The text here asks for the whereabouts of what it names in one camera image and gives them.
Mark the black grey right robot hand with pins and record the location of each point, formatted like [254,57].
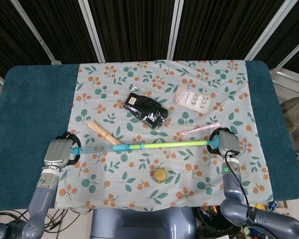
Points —
[228,143]

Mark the black grey left robot hand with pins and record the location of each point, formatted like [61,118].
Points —
[57,153]

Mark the green blue water pump toy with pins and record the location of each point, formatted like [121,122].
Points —
[164,145]

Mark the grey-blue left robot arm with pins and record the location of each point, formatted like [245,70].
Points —
[40,199]

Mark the bundle of wooden sticks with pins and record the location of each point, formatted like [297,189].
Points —
[104,133]

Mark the black folding screen white frames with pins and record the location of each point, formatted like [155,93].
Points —
[134,27]

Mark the blue-grey robot torso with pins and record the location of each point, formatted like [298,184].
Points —
[139,224]

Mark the pink toothbrush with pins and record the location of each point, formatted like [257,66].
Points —
[201,128]

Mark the black bin with clutter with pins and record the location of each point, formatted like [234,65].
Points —
[214,221]

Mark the seated person in beige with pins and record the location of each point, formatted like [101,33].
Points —
[296,112]

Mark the gold green painted cup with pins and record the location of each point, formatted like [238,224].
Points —
[160,174]

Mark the floral print tablecloth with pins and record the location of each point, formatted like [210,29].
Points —
[144,74]

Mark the black gloves in plastic bag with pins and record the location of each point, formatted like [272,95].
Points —
[142,109]

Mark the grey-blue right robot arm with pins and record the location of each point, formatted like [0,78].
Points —
[233,189]

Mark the teal table cover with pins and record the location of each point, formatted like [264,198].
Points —
[27,112]

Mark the false eyelashes card pack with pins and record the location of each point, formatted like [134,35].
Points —
[192,99]

